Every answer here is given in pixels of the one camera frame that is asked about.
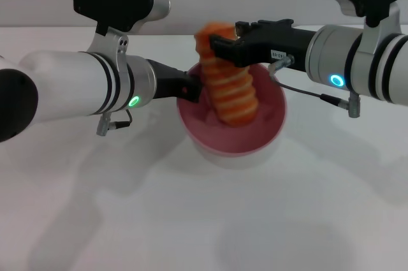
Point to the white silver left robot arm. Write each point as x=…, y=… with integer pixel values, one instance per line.
x=63, y=86

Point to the silver left camera bracket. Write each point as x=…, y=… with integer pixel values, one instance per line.
x=110, y=44

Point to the silver right camera bracket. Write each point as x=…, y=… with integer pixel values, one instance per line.
x=379, y=35

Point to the silver camera bracket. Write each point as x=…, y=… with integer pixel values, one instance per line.
x=110, y=44
x=379, y=35

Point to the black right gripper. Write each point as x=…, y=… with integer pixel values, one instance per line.
x=287, y=41

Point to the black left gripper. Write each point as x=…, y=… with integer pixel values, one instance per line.
x=167, y=81

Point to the pink plastic bowl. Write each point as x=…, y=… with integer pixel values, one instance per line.
x=264, y=130

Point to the orange striped bread roll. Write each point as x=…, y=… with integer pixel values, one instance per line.
x=232, y=95

